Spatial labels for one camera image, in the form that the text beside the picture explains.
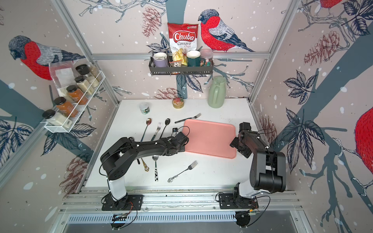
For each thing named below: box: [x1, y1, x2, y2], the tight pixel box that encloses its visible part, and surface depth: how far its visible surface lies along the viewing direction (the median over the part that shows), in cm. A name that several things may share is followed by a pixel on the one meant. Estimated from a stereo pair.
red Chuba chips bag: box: [167, 22, 199, 53], surface depth 81 cm
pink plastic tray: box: [183, 118, 237, 159], surface depth 103 cm
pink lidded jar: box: [199, 48, 214, 67], surface depth 87 cm
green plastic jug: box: [207, 75, 227, 109], surface depth 103 cm
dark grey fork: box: [174, 112, 202, 124], surface depth 112 cm
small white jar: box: [139, 102, 151, 115], surface depth 113 cm
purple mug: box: [153, 51, 169, 68], surface depth 84 cm
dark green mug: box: [186, 50, 206, 67], surface depth 85 cm
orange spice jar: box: [53, 96, 79, 118], surface depth 68 cm
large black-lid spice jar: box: [75, 64, 100, 88], surface depth 82 cm
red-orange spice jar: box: [66, 84, 89, 105], surface depth 73 cm
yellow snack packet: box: [169, 48, 188, 68], surface depth 87 cm
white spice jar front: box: [42, 109, 73, 129], surface depth 63 cm
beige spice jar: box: [74, 75, 95, 96], surface depth 79 cm
